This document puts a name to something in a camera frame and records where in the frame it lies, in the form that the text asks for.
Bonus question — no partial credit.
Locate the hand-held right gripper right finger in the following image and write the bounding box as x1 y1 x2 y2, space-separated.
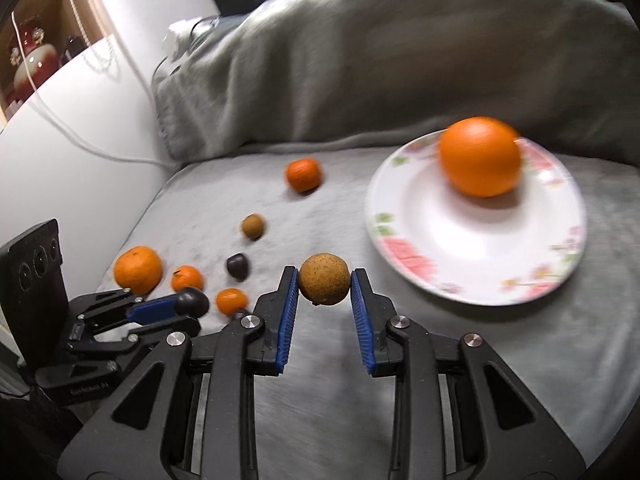
350 268 586 480

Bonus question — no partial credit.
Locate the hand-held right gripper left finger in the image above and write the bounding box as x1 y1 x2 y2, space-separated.
57 266 301 480

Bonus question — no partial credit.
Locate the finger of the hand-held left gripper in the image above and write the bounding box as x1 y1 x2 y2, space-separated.
67 287 188 333
70 316 202 358

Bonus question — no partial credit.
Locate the black round fruit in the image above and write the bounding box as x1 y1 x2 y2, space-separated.
172 287 210 319

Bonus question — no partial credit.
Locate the large speckled tangerine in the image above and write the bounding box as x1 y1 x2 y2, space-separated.
113 245 164 296

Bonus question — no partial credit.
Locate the brown round fruit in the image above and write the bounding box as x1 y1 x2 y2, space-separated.
298 253 351 307

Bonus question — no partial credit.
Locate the white bowl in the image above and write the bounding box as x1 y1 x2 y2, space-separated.
365 129 587 307

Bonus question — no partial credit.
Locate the small kumquat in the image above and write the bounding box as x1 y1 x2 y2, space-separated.
215 288 250 317
171 265 205 294

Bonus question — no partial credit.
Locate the dark brown chestnut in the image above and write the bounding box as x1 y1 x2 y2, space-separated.
226 253 250 281

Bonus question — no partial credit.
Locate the small brown longan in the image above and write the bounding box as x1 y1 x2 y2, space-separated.
241 213 266 241

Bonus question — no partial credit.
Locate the grey fleece blanket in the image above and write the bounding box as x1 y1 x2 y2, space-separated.
92 127 640 480
152 0 640 171

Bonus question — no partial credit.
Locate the small tangerine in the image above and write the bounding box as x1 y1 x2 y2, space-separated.
284 158 323 194

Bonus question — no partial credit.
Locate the large orange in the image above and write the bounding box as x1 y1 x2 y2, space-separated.
438 116 523 198

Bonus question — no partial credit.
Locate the red white ceramic jar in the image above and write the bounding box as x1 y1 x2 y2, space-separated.
4 15 62 106

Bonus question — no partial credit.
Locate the dark small jar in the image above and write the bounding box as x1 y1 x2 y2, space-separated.
62 35 87 63

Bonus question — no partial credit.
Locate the white power strip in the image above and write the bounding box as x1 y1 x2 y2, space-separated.
165 17 203 58

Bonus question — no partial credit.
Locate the white cable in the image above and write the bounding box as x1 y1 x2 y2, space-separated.
11 9 176 167

